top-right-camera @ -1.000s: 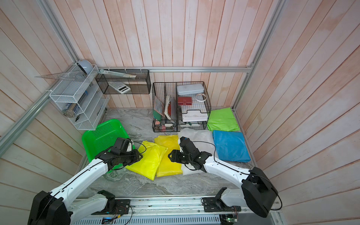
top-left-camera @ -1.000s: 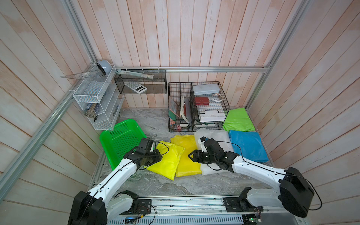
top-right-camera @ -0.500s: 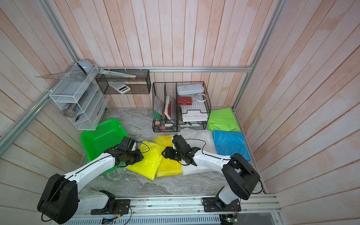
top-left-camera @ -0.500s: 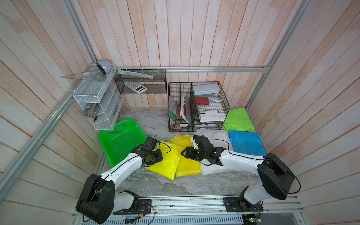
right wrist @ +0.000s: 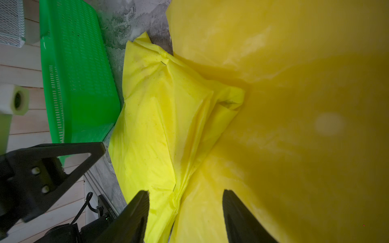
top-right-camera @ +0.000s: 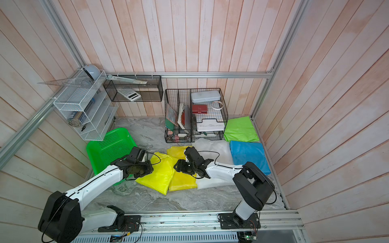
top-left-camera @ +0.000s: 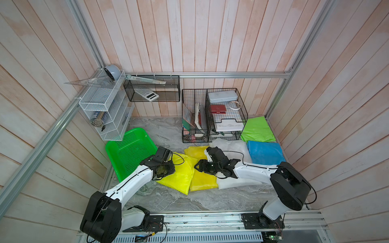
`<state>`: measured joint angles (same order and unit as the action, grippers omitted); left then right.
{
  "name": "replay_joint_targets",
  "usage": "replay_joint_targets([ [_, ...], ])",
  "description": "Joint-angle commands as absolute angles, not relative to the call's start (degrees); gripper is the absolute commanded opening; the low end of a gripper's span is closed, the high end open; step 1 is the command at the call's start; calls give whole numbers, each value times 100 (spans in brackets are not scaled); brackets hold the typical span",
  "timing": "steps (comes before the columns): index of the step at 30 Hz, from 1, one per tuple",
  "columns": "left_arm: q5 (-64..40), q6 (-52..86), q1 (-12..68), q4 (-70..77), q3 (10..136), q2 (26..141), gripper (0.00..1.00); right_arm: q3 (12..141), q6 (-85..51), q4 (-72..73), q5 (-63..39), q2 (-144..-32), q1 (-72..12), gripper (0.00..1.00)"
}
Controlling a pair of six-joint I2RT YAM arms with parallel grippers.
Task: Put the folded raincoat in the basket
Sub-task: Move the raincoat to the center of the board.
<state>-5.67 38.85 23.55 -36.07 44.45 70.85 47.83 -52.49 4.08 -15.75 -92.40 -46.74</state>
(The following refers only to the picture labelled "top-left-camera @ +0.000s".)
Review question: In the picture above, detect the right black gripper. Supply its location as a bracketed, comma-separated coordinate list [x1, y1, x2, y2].
[193, 159, 222, 174]

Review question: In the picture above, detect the white translucent raincoat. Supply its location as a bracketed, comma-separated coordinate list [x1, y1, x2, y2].
[209, 138, 262, 189]

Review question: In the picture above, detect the neon yellow raincoat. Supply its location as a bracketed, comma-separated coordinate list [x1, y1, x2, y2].
[157, 153, 199, 195]

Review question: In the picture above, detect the green plastic basket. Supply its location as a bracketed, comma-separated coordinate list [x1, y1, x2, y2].
[105, 128, 157, 182]

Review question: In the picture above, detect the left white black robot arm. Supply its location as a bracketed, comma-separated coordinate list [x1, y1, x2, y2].
[80, 147, 175, 243]

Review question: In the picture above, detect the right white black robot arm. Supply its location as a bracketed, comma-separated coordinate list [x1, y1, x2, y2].
[194, 147, 314, 231]

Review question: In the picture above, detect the blue folded raincoat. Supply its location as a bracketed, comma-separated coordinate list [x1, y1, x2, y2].
[247, 141, 286, 166]

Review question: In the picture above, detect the light green folded raincoat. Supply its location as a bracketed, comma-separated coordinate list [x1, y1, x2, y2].
[241, 116, 276, 142]

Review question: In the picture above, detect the red wallet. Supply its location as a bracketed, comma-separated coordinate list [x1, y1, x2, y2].
[210, 104, 227, 114]

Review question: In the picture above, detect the white tape roll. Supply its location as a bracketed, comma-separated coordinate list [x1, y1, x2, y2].
[229, 100, 242, 111]

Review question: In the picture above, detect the grey pencil case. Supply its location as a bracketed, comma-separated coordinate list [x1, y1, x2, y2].
[208, 91, 238, 103]

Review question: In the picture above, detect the white calculator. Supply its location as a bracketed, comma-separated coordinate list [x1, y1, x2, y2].
[134, 89, 159, 102]

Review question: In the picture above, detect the rolled silver bundle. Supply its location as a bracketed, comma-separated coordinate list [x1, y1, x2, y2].
[90, 111, 107, 128]

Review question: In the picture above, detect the clear triangle ruler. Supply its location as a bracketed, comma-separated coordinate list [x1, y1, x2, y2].
[65, 76, 116, 89]

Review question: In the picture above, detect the black wire tray stack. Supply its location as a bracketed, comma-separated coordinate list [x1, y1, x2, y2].
[205, 88, 248, 142]

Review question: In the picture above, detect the black wire file organizer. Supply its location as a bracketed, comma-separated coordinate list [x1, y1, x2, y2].
[181, 89, 209, 143]

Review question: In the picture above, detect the black mesh wall basket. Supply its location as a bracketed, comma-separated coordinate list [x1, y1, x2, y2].
[124, 75, 181, 102]

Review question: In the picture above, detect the white wire wall shelf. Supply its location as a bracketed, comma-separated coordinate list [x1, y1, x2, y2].
[79, 69, 134, 141]

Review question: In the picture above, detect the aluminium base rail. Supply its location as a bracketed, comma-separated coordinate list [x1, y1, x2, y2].
[75, 209, 330, 243]

